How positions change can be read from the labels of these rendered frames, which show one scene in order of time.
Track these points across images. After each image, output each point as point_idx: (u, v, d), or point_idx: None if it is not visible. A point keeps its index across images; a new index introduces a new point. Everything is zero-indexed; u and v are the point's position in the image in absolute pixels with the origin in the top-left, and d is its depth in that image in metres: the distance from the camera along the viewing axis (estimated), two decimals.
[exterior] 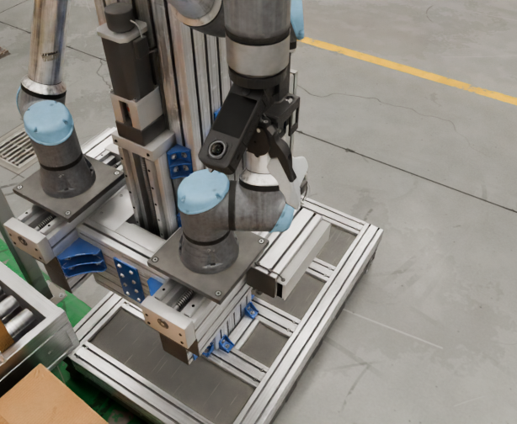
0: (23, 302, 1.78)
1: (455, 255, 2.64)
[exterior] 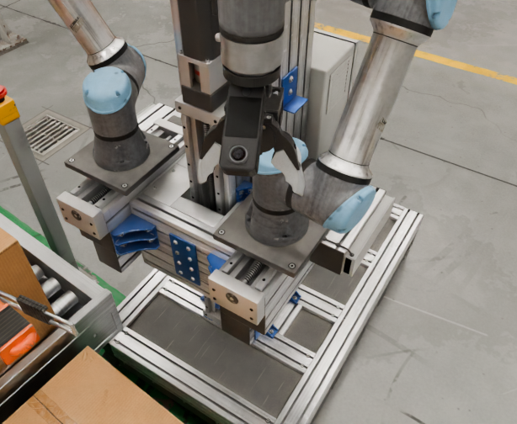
0: (66, 284, 1.72)
1: (493, 242, 2.58)
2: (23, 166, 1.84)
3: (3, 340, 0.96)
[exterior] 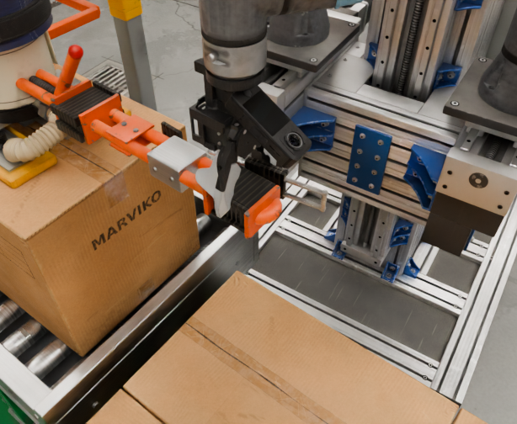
0: (197, 206, 1.48)
1: None
2: (139, 77, 1.60)
3: (248, 202, 0.71)
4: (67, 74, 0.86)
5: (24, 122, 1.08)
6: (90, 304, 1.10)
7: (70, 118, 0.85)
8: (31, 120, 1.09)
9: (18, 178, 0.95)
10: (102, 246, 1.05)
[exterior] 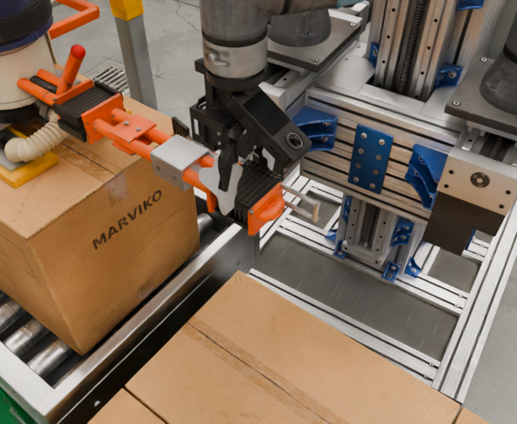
0: (199, 206, 1.49)
1: None
2: (140, 77, 1.61)
3: (252, 199, 0.72)
4: (69, 74, 0.86)
5: (24, 121, 1.08)
6: (91, 304, 1.10)
7: (72, 117, 0.86)
8: (31, 119, 1.09)
9: (21, 178, 0.96)
10: (103, 246, 1.05)
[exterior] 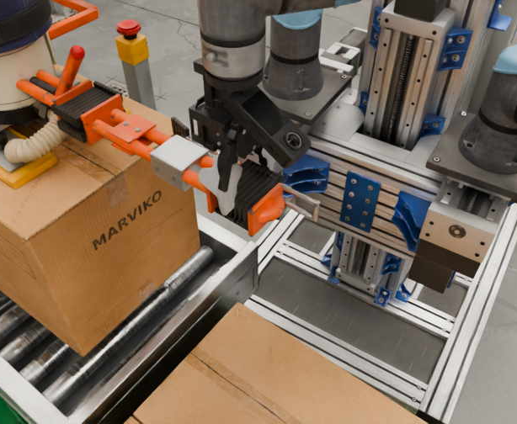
0: (200, 238, 1.58)
1: None
2: None
3: (252, 199, 0.72)
4: (69, 75, 0.86)
5: (24, 122, 1.08)
6: (91, 304, 1.10)
7: (71, 118, 0.86)
8: (31, 120, 1.09)
9: (20, 179, 0.96)
10: (103, 246, 1.05)
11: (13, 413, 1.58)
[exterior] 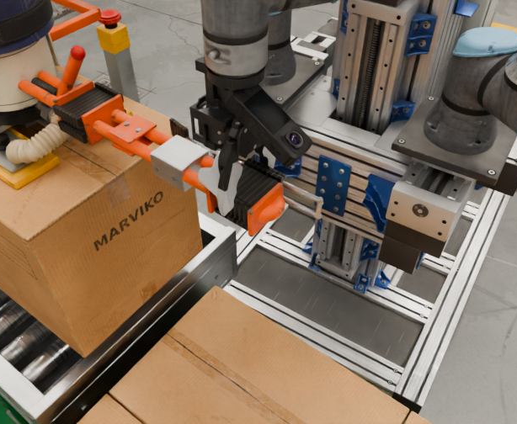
0: None
1: None
2: None
3: (252, 199, 0.72)
4: (70, 75, 0.86)
5: (26, 123, 1.09)
6: (93, 305, 1.10)
7: (72, 118, 0.86)
8: (33, 121, 1.10)
9: (22, 180, 0.96)
10: (104, 247, 1.05)
11: None
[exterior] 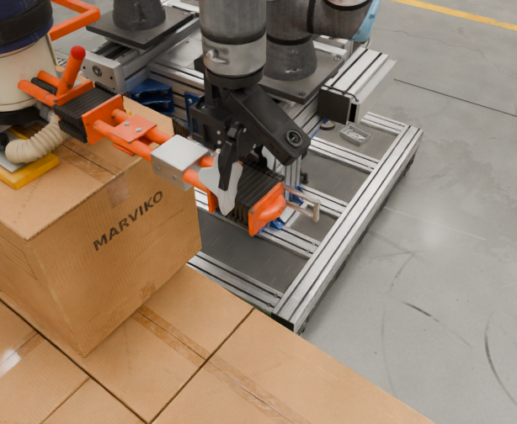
0: None
1: (492, 162, 2.67)
2: None
3: (253, 198, 0.72)
4: (70, 75, 0.86)
5: (25, 123, 1.08)
6: (92, 305, 1.10)
7: (72, 118, 0.86)
8: (32, 121, 1.10)
9: (22, 180, 0.96)
10: (103, 247, 1.05)
11: None
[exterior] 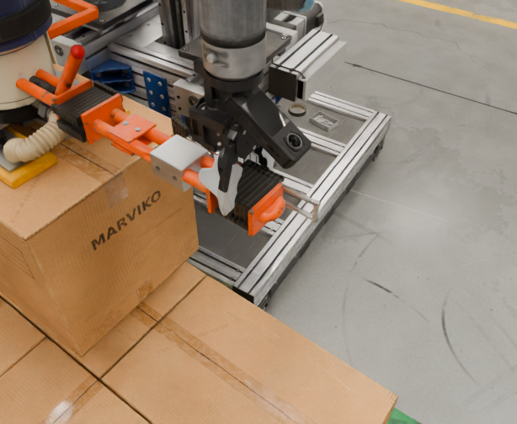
0: None
1: (460, 148, 2.74)
2: None
3: (253, 199, 0.72)
4: (69, 74, 0.86)
5: (23, 122, 1.08)
6: (89, 304, 1.10)
7: (71, 117, 0.86)
8: (30, 120, 1.09)
9: (19, 178, 0.95)
10: (102, 246, 1.05)
11: None
